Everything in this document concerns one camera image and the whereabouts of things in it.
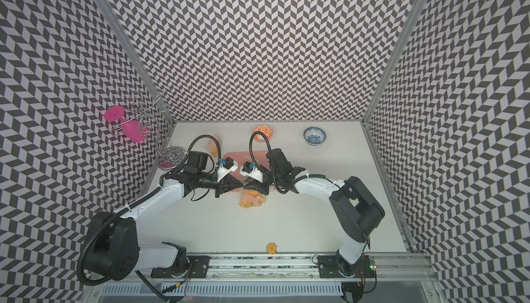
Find wire rack with pink discs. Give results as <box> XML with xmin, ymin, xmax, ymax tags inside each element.
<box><xmin>104</xmin><ymin>91</ymin><xmax>168</xmax><ymax>147</ymax></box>

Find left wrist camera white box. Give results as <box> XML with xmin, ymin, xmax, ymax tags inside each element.
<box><xmin>217</xmin><ymin>157</ymin><xmax>238</xmax><ymax>182</ymax></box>

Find round glass dish pink item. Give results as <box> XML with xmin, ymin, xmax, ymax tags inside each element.
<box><xmin>158</xmin><ymin>147</ymin><xmax>187</xmax><ymax>170</ymax></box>

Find pink plastic tray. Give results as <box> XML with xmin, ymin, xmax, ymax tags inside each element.
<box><xmin>222</xmin><ymin>151</ymin><xmax>270</xmax><ymax>184</ymax></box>

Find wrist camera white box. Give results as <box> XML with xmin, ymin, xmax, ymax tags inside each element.
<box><xmin>240</xmin><ymin>162</ymin><xmax>264</xmax><ymax>183</ymax></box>
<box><xmin>217</xmin><ymin>157</ymin><xmax>238</xmax><ymax>182</ymax></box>

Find clear resealable bag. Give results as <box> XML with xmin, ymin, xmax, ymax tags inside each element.
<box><xmin>239</xmin><ymin>190</ymin><xmax>266</xmax><ymax>209</ymax></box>
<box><xmin>205</xmin><ymin>133</ymin><xmax>222</xmax><ymax>158</ymax></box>

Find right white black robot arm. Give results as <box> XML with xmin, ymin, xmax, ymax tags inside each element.
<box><xmin>240</xmin><ymin>131</ymin><xmax>386</xmax><ymax>278</ymax></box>

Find blue patterned small bowl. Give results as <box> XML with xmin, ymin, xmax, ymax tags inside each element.
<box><xmin>303</xmin><ymin>126</ymin><xmax>327</xmax><ymax>146</ymax></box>

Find orange patterned small bowl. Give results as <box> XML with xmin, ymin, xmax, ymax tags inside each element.
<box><xmin>252</xmin><ymin>125</ymin><xmax>273</xmax><ymax>142</ymax></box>

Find aluminium front rail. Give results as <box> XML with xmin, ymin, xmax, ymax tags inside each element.
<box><xmin>88</xmin><ymin>252</ymin><xmax>440</xmax><ymax>283</ymax></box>

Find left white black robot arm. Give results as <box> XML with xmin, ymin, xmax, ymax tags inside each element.
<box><xmin>76</xmin><ymin>149</ymin><xmax>242</xmax><ymax>286</ymax></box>

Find round cracker cookie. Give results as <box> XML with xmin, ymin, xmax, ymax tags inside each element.
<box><xmin>266</xmin><ymin>242</ymin><xmax>277</xmax><ymax>255</ymax></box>

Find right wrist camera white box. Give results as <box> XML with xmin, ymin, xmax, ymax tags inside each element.
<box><xmin>240</xmin><ymin>162</ymin><xmax>264</xmax><ymax>183</ymax></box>

